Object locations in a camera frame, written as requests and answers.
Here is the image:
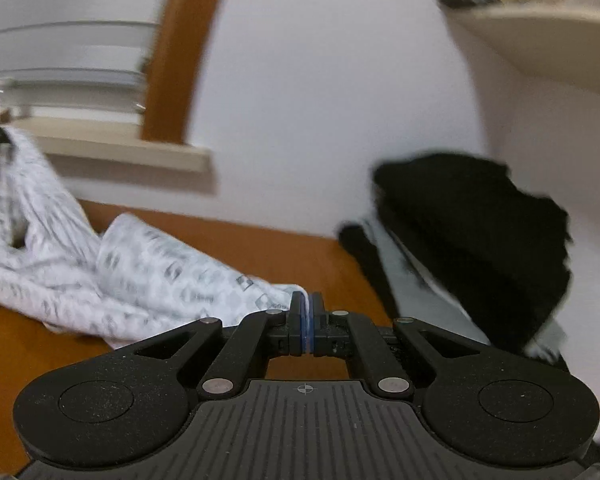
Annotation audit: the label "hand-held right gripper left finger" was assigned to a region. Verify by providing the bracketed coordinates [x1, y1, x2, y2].
[132, 291, 310, 402]

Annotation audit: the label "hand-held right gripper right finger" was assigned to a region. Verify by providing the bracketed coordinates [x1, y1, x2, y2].
[310, 291, 488, 401]

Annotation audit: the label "thick black folded garment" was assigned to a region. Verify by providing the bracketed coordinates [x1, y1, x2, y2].
[372, 150, 576, 356]

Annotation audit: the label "thin black folded garment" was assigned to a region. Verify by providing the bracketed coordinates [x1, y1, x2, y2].
[337, 222, 406, 318]

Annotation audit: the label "black cables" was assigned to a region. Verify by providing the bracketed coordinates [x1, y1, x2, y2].
[0, 117, 213, 173]

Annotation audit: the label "cream wall shelf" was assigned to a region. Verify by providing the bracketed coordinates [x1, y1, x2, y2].
[445, 2, 600, 101]

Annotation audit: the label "white window blinds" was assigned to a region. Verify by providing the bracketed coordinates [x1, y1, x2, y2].
[0, 0, 181, 126]

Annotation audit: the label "white patterned garment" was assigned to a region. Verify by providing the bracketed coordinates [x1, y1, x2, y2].
[0, 127, 311, 351]

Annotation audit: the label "wooden window frame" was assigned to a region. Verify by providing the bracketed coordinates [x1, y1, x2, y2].
[140, 0, 236, 143]

